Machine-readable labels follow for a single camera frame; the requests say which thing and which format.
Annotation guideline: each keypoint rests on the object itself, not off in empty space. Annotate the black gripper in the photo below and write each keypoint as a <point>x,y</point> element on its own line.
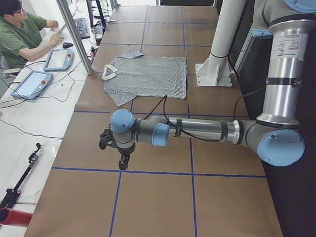
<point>125,151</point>

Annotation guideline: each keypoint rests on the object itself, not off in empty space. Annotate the striped polo shirt white collar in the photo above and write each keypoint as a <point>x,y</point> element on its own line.
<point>133,74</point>

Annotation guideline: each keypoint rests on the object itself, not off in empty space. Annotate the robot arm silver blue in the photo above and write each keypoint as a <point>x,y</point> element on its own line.
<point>273,135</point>

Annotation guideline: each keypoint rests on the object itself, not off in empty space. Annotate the black tripod stick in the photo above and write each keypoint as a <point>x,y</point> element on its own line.
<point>12,194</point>

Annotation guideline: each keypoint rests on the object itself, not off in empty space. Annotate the teach pendant near person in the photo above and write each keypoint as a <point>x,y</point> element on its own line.
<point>59,60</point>

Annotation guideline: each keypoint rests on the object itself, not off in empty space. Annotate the red cylinder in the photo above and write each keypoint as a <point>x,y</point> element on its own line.
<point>14,217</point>

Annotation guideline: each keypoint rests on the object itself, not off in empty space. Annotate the black computer mouse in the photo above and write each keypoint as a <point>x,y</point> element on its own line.
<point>66,45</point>

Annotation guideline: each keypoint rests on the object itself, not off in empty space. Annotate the black keyboard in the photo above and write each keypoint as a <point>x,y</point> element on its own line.
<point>82,28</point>

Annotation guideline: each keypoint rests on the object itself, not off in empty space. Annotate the person in green shirt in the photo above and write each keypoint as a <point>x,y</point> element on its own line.
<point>20,39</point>

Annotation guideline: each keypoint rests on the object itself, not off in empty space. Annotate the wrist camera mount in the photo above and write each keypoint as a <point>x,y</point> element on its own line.
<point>107,139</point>

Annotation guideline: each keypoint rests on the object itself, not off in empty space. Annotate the teach pendant nearer camera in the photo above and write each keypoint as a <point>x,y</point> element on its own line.
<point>32,85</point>

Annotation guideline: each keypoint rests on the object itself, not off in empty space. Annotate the white central mounting post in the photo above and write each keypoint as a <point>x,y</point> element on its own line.
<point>215,71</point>

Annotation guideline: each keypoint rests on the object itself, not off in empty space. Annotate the aluminium frame post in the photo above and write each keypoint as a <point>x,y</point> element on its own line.
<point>67,16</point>

